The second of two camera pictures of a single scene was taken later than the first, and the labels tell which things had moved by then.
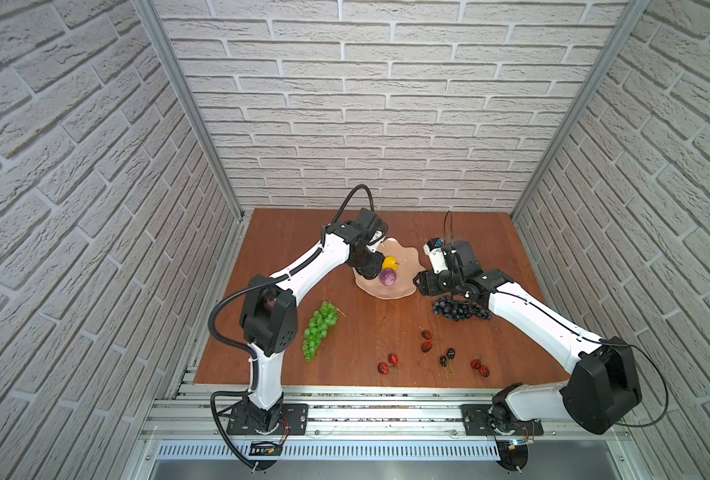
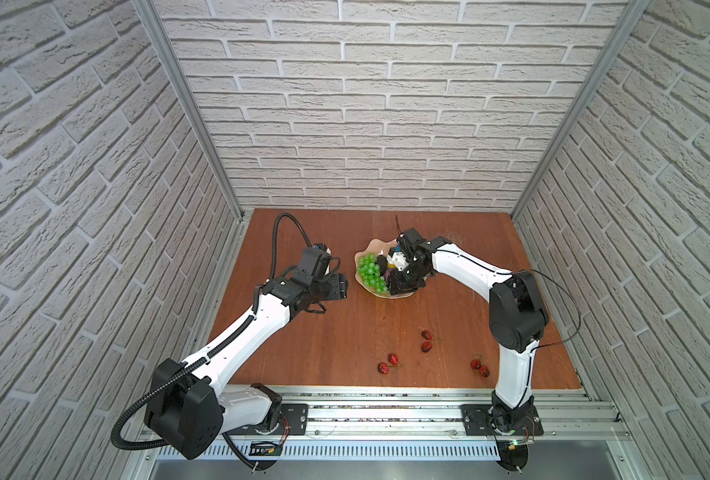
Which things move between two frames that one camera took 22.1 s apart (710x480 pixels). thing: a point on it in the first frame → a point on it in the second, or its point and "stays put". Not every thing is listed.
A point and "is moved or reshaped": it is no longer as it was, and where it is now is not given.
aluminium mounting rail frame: x=368 y=423 stays put
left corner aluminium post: x=190 y=90 stays put
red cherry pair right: x=483 y=369 stays put
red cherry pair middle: x=428 y=345 stays put
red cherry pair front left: x=393 y=359 stays put
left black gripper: x=371 y=261 → x=336 y=286
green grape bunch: x=322 y=319 is moved or reshaped
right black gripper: x=428 y=283 → x=400 y=285
